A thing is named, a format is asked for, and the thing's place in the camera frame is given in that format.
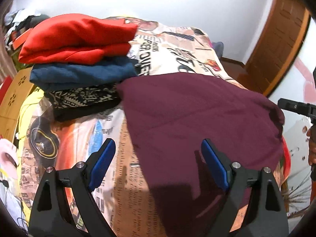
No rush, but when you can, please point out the person's right hand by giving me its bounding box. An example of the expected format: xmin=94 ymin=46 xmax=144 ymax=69
xmin=306 ymin=129 xmax=316 ymax=166

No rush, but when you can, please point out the red folded garment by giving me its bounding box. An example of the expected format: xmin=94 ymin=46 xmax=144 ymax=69
xmin=18 ymin=13 xmax=138 ymax=65

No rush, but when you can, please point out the red tissue box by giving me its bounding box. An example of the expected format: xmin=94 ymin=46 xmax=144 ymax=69
xmin=0 ymin=76 xmax=12 ymax=104

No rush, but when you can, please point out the dark grey clothes pile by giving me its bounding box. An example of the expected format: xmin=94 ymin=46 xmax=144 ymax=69
xmin=22 ymin=14 xmax=50 ymax=29

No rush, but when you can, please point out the white sliding wardrobe door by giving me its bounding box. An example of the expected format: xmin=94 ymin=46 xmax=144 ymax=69
xmin=269 ymin=19 xmax=315 ymax=104

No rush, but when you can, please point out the pink plush toy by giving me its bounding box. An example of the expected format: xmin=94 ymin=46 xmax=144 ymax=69
xmin=0 ymin=138 xmax=19 ymax=179

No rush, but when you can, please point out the wooden door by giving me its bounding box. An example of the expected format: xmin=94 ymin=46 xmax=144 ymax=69
xmin=245 ymin=0 xmax=310 ymax=96

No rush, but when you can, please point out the wooden lap desk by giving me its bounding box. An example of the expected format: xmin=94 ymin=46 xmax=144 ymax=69
xmin=0 ymin=67 xmax=34 ymax=142

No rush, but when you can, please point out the newspaper print bed blanket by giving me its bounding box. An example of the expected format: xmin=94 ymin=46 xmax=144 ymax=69
xmin=14 ymin=16 xmax=292 ymax=237

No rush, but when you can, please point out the maroon button-up shirt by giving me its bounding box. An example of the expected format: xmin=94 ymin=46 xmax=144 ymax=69
xmin=117 ymin=73 xmax=285 ymax=236

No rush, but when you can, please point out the orange shoe box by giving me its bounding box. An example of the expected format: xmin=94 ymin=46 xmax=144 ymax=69
xmin=12 ymin=28 xmax=33 ymax=50

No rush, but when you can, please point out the navy folded garment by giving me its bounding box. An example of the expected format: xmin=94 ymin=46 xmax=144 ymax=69
xmin=29 ymin=56 xmax=138 ymax=92

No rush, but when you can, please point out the yellow garment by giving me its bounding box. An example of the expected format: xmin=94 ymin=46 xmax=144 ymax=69
xmin=16 ymin=87 xmax=44 ymax=218

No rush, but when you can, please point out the black patterned folded garment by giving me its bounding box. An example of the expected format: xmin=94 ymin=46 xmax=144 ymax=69
xmin=44 ymin=83 xmax=121 ymax=122

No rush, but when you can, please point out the dark grey backpack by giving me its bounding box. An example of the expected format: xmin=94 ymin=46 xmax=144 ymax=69
xmin=212 ymin=42 xmax=224 ymax=59

